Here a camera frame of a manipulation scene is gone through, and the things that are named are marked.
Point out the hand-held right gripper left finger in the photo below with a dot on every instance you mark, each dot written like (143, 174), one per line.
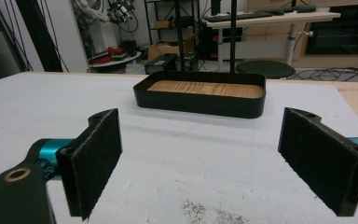
(90, 161)

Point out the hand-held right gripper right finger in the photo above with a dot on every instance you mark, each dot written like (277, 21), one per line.
(323, 161)

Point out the round white platform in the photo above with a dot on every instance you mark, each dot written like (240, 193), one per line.
(115, 60)

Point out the round black stool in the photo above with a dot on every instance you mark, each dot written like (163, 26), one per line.
(264, 68)

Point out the black equipment case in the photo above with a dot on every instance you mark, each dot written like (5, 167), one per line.
(161, 63)

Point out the black cabinet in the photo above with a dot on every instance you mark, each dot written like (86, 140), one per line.
(341, 31)

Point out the black tray with wooden bottom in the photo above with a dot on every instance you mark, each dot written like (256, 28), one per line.
(205, 93)

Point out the cardboard box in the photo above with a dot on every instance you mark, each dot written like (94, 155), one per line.
(167, 48)

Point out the wooden desk with white legs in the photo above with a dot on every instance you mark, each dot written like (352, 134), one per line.
(276, 21)

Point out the black metal stand pole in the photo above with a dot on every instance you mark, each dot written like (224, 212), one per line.
(233, 34)
(179, 34)

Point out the black metal shelf rack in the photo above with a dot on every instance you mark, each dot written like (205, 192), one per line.
(171, 18)

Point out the black keyboard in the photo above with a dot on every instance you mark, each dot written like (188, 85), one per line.
(239, 15)

